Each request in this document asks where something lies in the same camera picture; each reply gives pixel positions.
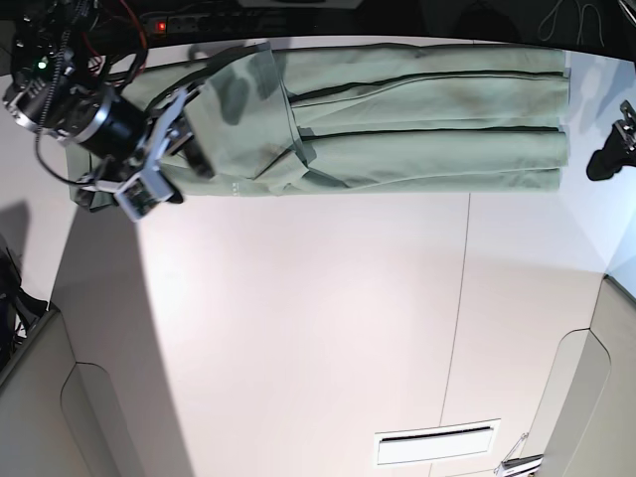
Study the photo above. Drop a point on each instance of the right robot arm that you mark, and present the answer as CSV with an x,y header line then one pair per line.
x,y
62,87

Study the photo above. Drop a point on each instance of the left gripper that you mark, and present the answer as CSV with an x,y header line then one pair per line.
x,y
617,150

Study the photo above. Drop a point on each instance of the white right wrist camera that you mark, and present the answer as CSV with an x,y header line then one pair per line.
x,y
145,191

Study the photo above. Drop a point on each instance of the beige right chair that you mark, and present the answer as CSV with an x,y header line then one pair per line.
x,y
585,423

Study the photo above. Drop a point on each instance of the green T-shirt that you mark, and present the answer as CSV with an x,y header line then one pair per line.
x,y
369,119

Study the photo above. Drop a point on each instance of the white power strip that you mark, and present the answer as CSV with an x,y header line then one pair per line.
x,y
183,24

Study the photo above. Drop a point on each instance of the beige left chair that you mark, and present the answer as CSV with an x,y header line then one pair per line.
x,y
48,424

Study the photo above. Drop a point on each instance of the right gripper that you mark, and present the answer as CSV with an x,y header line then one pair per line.
x,y
125,139

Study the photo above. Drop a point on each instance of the beige chair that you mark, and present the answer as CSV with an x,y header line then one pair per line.
x,y
48,424
585,423

